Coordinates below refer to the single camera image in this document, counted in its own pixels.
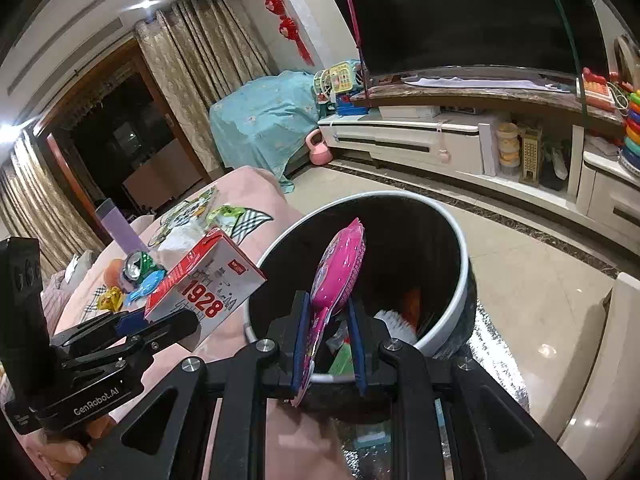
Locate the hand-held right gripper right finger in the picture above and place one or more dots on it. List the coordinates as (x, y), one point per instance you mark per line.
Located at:
(357, 350)

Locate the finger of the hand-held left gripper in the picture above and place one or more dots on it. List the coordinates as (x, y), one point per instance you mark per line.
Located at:
(132, 322)
(172, 330)

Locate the pink cabinet child lock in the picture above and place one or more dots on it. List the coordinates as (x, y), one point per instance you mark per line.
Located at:
(442, 152)

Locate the low cabinet behind door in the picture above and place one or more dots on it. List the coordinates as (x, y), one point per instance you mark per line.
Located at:
(155, 175)

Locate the white plastic bag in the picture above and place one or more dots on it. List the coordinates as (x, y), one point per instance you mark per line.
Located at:
(180, 240)

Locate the red yellow apple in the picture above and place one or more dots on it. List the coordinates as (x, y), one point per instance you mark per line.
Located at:
(112, 272)

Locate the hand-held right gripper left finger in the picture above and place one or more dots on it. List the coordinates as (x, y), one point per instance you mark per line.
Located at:
(301, 345)

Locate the teal cloth covered furniture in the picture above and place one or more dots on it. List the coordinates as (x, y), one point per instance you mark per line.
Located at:
(260, 120)

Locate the yellow green toy phone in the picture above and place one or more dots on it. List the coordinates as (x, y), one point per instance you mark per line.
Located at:
(345, 75)

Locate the black television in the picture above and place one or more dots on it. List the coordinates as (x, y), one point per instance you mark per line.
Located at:
(450, 10)

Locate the beige patterned curtain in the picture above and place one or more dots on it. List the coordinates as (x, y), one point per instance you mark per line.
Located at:
(200, 50)
(40, 200)

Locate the stacked yellow containers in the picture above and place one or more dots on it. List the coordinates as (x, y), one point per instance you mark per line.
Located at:
(507, 150)

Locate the red toy telephone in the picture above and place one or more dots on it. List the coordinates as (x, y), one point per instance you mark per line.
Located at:
(597, 87)

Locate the crushed green can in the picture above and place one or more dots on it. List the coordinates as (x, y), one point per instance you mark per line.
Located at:
(142, 262)

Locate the yellow foil wrapper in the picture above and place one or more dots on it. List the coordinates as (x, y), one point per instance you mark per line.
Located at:
(111, 299)

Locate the ceiling light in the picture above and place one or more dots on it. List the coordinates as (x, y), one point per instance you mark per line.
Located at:
(7, 132)
(142, 5)

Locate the pink packet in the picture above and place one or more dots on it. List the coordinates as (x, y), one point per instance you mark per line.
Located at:
(340, 265)

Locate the black trash bin white rim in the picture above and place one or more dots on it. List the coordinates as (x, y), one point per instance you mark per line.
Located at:
(425, 240)

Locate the blue toy register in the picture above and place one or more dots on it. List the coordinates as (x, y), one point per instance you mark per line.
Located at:
(350, 105)

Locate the wooden sliding door frame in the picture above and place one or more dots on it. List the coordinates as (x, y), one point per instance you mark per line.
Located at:
(55, 130)

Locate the marble television stand top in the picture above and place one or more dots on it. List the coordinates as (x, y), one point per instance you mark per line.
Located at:
(475, 95)

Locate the thin pink stick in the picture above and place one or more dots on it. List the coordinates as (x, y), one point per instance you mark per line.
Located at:
(352, 25)

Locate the light blue wrapper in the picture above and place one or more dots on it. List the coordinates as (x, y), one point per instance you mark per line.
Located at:
(145, 285)

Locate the green snack wrapper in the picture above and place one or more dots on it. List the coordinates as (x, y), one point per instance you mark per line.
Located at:
(225, 215)

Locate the person's left hand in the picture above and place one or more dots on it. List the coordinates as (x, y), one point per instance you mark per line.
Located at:
(85, 440)

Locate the red white carton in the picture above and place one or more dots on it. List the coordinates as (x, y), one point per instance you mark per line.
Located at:
(210, 280)

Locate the ferris wheel toy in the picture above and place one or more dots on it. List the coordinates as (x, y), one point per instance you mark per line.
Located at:
(324, 85)

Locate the pink kettlebell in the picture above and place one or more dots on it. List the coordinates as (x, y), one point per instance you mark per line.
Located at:
(320, 152)

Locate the flat white box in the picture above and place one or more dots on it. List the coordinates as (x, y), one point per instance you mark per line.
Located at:
(407, 111)

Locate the purple tumbler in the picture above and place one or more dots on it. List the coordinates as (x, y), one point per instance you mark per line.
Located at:
(117, 227)

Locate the red hanging knot decoration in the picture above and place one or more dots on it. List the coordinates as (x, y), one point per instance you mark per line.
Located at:
(287, 27)

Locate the cream furniture edge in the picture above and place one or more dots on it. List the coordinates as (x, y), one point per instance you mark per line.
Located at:
(610, 385)

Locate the orange red wrapper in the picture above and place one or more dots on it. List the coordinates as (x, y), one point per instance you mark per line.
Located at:
(412, 307)

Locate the white television cabinet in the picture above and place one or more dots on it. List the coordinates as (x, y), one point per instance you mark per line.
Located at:
(400, 135)

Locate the colourful stacking rings toy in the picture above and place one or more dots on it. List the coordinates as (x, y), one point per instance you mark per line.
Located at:
(632, 130)

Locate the small green box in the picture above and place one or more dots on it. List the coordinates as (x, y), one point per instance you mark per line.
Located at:
(342, 362)

